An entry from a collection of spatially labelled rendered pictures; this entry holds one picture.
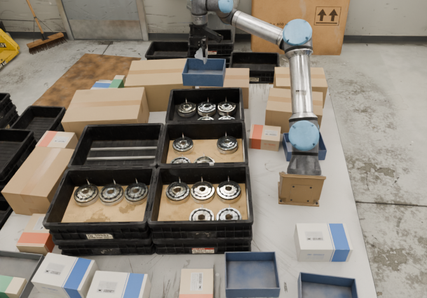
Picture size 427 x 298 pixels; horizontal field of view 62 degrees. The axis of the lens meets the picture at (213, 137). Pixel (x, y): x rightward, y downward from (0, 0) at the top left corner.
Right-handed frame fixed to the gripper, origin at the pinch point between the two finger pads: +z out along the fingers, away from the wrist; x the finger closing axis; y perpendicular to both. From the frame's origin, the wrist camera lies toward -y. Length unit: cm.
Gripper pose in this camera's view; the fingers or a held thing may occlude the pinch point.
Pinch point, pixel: (206, 61)
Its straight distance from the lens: 185.2
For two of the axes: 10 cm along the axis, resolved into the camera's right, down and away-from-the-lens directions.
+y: -9.9, -0.6, 1.3
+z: 0.3, 7.9, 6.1
